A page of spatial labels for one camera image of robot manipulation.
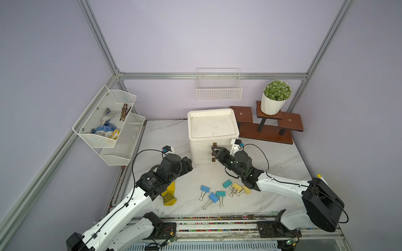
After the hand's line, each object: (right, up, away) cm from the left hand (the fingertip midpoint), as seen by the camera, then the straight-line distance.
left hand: (185, 165), depth 76 cm
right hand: (+14, +7, +5) cm, 16 cm away
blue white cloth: (-35, +18, -5) cm, 40 cm away
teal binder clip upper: (+22, -13, +13) cm, 29 cm away
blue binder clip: (+9, -15, +11) cm, 21 cm away
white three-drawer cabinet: (+11, +20, +11) cm, 25 cm away
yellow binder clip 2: (+32, -16, +10) cm, 37 cm away
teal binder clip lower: (+19, -18, +11) cm, 28 cm away
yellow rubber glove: (-10, -18, +5) cm, 21 cm away
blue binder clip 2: (+14, -19, +7) cm, 25 cm away
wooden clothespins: (-33, +27, +6) cm, 44 cm away
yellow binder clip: (+27, -14, +11) cm, 33 cm away
